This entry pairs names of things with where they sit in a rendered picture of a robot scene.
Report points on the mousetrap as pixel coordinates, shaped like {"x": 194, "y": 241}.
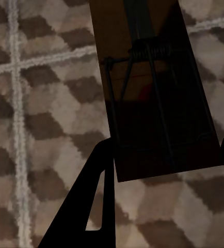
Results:
{"x": 157, "y": 110}

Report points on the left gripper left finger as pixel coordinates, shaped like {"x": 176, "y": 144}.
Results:
{"x": 67, "y": 229}

